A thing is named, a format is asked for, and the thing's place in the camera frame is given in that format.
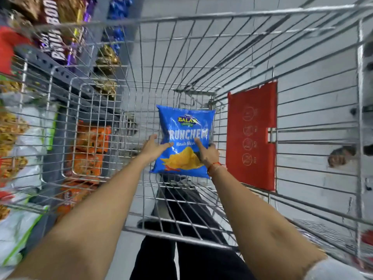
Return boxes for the person's right hand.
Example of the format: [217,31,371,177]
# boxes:
[194,138,221,169]

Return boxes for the person's left hand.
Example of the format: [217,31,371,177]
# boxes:
[140,134,174,165]

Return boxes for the blue chips packet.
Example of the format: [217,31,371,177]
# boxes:
[149,105,216,179]

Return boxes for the person's right forearm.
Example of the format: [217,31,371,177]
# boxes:
[207,164,330,280]

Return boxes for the person's left forearm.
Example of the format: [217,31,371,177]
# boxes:
[6,156,155,280]

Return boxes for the red plastic cart seat flap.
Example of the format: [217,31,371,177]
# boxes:
[226,81,278,192]

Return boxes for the stack of orange snack packets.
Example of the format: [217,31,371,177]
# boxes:
[55,120,113,220]

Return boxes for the row of gold snack packets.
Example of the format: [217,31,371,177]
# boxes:
[93,44,121,101]

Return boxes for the black trousers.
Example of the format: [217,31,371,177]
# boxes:
[130,174,257,280]

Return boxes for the grey store shelf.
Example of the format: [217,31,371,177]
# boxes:
[13,44,124,260]

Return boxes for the row of blue snack packets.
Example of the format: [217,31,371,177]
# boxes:
[106,0,134,54]

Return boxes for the stack of white snack bags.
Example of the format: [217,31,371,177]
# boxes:
[0,80,60,269]

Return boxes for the stack of brown purple biscuit packets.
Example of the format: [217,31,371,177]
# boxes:
[6,0,98,67]

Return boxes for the white sleeve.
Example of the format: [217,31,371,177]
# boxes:
[303,257,368,280]

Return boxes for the red snack bag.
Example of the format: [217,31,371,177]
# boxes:
[0,25,31,75]

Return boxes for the red thread bracelet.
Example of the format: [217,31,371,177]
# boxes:
[207,162,222,177]

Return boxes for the metal wire shopping cart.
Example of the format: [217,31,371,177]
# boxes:
[0,3,373,280]

